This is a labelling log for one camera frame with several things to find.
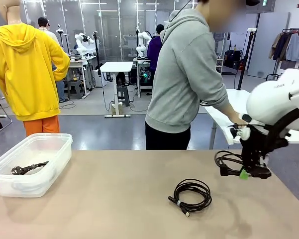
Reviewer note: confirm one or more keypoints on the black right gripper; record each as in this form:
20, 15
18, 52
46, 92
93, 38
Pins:
253, 147

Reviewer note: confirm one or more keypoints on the person's right forearm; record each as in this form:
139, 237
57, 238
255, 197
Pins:
219, 99

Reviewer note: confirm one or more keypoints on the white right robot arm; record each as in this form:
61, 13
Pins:
271, 99

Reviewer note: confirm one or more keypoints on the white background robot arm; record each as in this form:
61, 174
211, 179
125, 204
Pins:
80, 41
140, 49

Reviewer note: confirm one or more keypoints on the person's right hand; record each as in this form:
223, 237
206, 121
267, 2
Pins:
236, 117

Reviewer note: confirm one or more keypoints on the white table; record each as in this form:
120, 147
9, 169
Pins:
219, 117

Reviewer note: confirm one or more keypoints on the wooden shoe rack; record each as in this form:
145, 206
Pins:
220, 62

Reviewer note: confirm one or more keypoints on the black bags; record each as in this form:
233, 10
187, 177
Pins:
232, 58

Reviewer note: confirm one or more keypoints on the black stand pole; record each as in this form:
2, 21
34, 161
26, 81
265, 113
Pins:
247, 54

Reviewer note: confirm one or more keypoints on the person in grey hoodie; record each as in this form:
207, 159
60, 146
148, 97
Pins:
184, 74

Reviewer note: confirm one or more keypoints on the hanging clothes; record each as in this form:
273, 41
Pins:
283, 47

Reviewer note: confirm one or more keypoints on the black computer tower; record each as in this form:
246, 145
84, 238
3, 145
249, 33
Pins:
145, 77

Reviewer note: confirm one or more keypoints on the black clothes rack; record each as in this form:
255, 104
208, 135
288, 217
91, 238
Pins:
294, 30

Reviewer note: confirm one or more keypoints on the black stool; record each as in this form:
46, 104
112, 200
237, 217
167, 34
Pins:
123, 95

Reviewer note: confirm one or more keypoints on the robot workbench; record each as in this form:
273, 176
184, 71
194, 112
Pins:
75, 63
136, 74

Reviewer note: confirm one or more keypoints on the person in purple top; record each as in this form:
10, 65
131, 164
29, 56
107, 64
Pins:
154, 49

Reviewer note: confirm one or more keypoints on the white standing desk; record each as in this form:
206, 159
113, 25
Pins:
117, 66

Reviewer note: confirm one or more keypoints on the grey step stool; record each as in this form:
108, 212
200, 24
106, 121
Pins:
75, 89

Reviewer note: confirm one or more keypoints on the clear plastic storage container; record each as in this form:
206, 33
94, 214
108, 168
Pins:
52, 179

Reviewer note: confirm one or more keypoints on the orange trousers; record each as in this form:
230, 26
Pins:
42, 127

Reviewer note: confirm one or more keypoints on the yellow hoodie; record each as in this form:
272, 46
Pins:
27, 74

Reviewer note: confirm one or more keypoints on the person in black cap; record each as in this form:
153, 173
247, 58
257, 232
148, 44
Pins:
43, 22

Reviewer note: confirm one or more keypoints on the beige mannequin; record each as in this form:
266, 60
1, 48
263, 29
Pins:
11, 12

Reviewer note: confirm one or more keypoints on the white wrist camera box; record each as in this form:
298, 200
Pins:
232, 137

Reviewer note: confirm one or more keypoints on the black camera tripod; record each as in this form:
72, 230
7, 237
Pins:
60, 31

